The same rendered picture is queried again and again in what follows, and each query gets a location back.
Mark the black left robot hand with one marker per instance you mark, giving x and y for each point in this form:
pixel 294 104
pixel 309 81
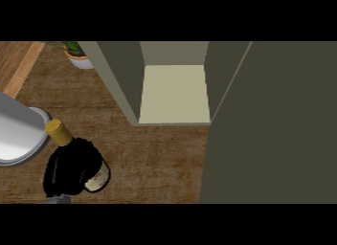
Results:
pixel 62 173

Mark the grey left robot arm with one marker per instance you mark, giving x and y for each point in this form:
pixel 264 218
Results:
pixel 59 199

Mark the dark wine bottle gold cap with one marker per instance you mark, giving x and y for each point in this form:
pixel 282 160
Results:
pixel 58 131

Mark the olive open cabinet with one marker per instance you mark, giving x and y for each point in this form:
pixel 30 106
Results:
pixel 173 95

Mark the dark grey cabinet door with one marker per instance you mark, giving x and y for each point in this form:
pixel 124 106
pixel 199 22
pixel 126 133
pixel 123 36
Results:
pixel 279 127

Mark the pale grey cylinder with rim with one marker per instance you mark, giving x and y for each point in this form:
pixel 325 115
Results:
pixel 11 130

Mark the green plant in white pot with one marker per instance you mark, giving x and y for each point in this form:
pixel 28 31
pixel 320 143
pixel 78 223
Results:
pixel 78 59

